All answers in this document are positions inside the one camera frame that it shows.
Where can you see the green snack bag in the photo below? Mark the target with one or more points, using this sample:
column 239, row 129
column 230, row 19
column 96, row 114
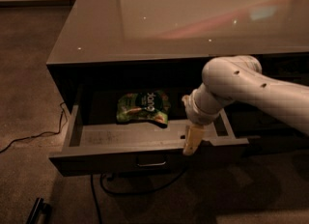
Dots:
column 144, row 107

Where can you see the dark grey drawer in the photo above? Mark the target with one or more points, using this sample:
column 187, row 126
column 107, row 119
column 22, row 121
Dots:
column 96, row 143

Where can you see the dark grey drawer cabinet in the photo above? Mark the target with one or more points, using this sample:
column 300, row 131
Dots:
column 149, row 45

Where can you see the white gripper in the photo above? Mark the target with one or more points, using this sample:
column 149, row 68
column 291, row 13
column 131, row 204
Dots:
column 199, row 114

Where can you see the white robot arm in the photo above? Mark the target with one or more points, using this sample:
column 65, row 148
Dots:
column 239, row 78

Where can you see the black metal object on floor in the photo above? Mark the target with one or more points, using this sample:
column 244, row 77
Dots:
column 40, row 212

